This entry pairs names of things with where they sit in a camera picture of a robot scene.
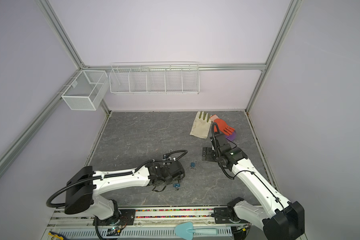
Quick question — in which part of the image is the white slotted cable duct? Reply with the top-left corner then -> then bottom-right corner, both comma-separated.
42,227 -> 233,240

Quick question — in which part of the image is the beige fabric glove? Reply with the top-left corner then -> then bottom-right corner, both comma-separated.
190,112 -> 212,139

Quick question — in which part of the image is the white mesh box basket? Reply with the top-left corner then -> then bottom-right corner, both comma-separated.
62,70 -> 110,111

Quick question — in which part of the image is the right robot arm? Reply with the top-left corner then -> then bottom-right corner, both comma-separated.
203,123 -> 305,240

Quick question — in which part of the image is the small blue padlock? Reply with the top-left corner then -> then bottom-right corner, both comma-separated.
190,160 -> 197,170

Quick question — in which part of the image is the aluminium frame profile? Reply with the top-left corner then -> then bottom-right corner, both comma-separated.
0,1 -> 302,178

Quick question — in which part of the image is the red rubber glove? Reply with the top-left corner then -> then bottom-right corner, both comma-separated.
210,115 -> 235,136

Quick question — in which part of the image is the white wire shelf basket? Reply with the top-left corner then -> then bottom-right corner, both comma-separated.
109,62 -> 200,95

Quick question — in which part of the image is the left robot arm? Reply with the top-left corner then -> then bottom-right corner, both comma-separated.
46,150 -> 188,225

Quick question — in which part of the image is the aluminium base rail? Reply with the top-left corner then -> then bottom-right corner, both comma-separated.
47,206 -> 219,229

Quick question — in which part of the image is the purple pink brush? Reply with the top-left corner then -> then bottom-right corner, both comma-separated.
226,132 -> 237,142

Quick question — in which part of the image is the teal garden trowel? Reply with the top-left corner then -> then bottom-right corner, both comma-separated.
175,222 -> 218,240

